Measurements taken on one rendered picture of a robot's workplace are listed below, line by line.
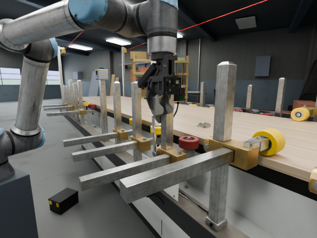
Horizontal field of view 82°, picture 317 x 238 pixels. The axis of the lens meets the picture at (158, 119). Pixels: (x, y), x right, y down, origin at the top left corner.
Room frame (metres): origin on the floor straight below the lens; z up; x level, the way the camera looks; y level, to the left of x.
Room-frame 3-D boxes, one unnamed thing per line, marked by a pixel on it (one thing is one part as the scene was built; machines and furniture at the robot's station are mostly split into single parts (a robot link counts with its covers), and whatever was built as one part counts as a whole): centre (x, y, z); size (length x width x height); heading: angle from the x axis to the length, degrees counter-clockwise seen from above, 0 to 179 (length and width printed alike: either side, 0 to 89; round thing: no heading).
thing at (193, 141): (0.70, -0.12, 0.85); 0.08 x 0.08 x 0.11
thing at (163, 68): (0.58, -0.02, 1.14); 0.09 x 0.08 x 0.12; 35
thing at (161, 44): (0.59, -0.01, 1.23); 0.10 x 0.09 x 0.05; 125
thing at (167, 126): (0.69, -0.03, 0.87); 0.03 x 0.03 x 0.48; 35
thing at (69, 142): (1.02, 0.31, 0.82); 0.43 x 0.03 x 0.04; 125
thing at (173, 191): (0.70, 0.00, 0.75); 0.26 x 0.01 x 0.10; 35
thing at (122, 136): (1.08, 0.24, 0.82); 0.13 x 0.06 x 0.05; 35
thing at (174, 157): (0.67, -0.05, 0.85); 0.13 x 0.06 x 0.05; 35
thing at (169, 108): (0.59, -0.03, 1.04); 0.06 x 0.03 x 0.09; 35
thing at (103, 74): (1.32, 0.40, 1.18); 0.07 x 0.07 x 0.08; 35
